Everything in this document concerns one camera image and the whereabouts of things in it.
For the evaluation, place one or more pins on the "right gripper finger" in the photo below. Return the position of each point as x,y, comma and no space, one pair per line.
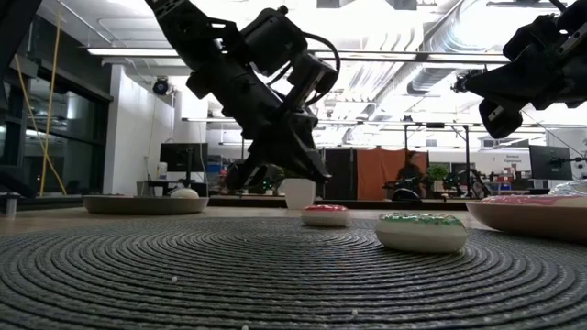
502,118
509,83

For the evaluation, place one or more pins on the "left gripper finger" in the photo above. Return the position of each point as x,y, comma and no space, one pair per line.
284,161
312,160

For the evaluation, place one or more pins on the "small red-iced donut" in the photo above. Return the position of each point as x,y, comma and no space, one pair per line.
325,216

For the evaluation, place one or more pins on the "large white donut blue drizzle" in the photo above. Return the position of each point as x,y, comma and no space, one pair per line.
571,188

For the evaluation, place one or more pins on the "small white-iced donut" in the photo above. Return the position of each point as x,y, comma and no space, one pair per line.
184,193

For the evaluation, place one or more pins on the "green-sprinkled white donut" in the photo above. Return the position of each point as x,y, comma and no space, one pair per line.
421,234

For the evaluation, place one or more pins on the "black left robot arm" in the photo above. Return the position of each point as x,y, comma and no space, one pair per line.
183,23

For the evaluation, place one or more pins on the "black partition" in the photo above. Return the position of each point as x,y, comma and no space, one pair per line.
341,174

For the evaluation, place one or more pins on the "green plant in white pot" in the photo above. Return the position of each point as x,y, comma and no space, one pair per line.
298,194

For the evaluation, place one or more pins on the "black ceiling spotlight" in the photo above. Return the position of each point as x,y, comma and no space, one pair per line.
160,86
458,84

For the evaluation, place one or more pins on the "black computer monitor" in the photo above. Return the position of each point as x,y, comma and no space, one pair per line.
550,162
183,157

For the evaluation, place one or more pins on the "orange partition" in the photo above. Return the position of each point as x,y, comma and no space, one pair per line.
380,169

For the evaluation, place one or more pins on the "small green background plant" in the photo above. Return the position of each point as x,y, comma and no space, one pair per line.
438,172

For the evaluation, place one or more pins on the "person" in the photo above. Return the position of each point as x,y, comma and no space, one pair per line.
410,167

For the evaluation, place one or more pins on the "black chair back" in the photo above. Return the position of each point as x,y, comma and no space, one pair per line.
407,195

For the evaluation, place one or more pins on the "tan bowl on right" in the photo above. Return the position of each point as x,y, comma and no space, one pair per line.
527,220

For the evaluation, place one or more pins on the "white jug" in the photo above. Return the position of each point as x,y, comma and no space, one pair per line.
162,171

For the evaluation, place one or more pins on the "round grey woven placemat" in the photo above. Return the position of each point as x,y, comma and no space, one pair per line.
275,284

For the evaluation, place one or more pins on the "dark office desk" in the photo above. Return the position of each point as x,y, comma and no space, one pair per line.
153,184

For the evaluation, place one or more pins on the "overhead light bar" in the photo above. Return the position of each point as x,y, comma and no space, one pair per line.
137,51

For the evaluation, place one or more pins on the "grey plate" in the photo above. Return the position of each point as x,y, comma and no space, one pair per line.
144,205

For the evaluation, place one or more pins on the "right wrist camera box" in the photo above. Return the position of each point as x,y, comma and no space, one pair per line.
532,36

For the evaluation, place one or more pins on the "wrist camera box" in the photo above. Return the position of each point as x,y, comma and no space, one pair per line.
314,75
532,36

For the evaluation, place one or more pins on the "black metal background frame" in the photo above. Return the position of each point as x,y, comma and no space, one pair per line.
435,124

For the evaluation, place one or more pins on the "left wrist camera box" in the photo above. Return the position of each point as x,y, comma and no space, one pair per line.
314,75

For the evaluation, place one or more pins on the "grey table post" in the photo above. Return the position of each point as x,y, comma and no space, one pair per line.
10,204

